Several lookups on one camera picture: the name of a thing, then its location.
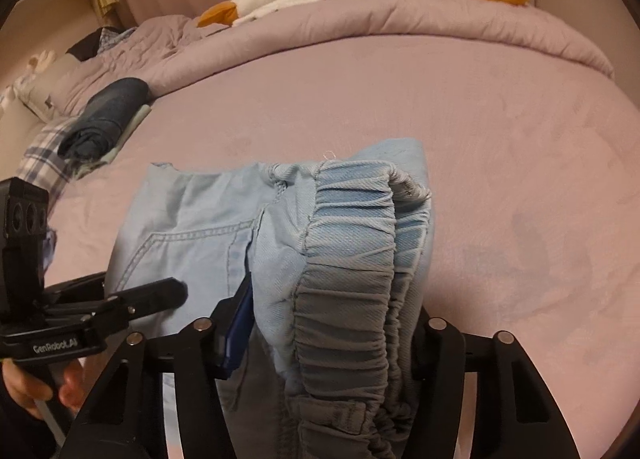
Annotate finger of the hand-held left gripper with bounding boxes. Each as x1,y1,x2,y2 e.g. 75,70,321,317
107,277,188,315
44,273,108,302

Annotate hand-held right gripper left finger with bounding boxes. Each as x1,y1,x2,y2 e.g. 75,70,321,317
60,273,256,459

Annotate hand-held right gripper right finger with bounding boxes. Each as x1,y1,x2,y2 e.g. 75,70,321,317
400,309,581,459

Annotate light blue denim pants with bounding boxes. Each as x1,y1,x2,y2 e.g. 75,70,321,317
107,136,433,459

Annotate person's left forearm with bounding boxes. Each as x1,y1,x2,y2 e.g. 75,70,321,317
0,389,58,459

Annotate person's left hand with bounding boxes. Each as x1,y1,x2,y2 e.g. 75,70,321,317
2,361,85,420

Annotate plaid shirt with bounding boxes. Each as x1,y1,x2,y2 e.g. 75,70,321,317
14,118,78,202

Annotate light green folded cloth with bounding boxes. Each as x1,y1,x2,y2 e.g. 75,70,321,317
99,104,152,166

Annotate dark blue folded clothes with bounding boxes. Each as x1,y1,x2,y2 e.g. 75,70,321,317
57,78,151,162

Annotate white patterned pillow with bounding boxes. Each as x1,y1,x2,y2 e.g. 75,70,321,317
0,52,83,121

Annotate pink bed sheet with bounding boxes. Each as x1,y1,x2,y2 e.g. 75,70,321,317
30,34,640,459

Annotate blue patterned cloth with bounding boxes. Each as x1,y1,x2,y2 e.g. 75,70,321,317
67,26,140,61

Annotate lilac quilt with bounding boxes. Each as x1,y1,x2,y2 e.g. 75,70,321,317
50,0,616,117

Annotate white cable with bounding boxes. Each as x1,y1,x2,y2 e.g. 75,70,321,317
30,396,67,446

